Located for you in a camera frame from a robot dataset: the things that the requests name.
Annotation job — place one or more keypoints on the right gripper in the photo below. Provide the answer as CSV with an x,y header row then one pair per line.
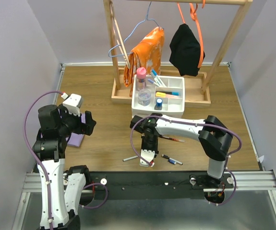
x,y
143,147

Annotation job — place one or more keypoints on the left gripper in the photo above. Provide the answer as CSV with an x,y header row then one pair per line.
x,y
88,128

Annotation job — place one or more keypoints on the blue lid small jar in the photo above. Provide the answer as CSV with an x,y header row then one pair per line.
x,y
158,104

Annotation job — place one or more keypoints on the clear paperclip jar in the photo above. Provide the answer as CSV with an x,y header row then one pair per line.
x,y
144,97

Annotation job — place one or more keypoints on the yellow pink highlighter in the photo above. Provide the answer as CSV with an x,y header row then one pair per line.
x,y
165,95

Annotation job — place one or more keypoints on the black teal highlighter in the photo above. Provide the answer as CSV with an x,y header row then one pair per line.
x,y
172,93

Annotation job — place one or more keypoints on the blue cap white marker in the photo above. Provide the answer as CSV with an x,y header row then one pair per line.
x,y
157,79

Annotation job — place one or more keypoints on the pink lid pen tube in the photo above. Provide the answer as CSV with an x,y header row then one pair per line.
x,y
141,78

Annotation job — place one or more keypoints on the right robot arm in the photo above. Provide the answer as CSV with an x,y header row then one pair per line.
x,y
210,133

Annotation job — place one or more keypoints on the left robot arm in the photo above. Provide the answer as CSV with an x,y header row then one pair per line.
x,y
61,190

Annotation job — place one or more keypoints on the red clear pen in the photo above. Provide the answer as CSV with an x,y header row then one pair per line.
x,y
172,139

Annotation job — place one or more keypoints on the black white thin marker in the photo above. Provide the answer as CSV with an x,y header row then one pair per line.
x,y
167,157

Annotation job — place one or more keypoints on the purple folded cloth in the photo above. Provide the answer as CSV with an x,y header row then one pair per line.
x,y
75,140

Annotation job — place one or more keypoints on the small white black-tip pen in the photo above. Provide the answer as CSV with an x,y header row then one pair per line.
x,y
129,158

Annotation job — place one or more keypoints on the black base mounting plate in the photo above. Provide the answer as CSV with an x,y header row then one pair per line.
x,y
158,185

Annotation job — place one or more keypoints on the white drawer organizer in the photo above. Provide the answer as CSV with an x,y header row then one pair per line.
x,y
168,100

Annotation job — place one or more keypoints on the wooden clothes rack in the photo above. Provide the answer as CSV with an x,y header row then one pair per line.
x,y
197,92

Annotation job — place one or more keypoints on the orange patterned cloth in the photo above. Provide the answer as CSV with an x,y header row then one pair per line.
x,y
146,54

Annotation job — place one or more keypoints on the black garment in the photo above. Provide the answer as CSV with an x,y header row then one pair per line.
x,y
185,51

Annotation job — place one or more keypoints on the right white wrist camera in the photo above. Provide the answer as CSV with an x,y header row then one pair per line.
x,y
147,158

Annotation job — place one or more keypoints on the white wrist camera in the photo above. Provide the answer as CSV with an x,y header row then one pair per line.
x,y
72,103
147,158

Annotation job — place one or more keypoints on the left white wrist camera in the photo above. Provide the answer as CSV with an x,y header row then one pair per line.
x,y
72,103

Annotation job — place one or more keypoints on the aluminium frame rail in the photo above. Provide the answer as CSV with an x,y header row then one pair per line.
x,y
246,181

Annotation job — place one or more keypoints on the blue wire hanger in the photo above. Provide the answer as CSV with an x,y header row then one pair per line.
x,y
133,33

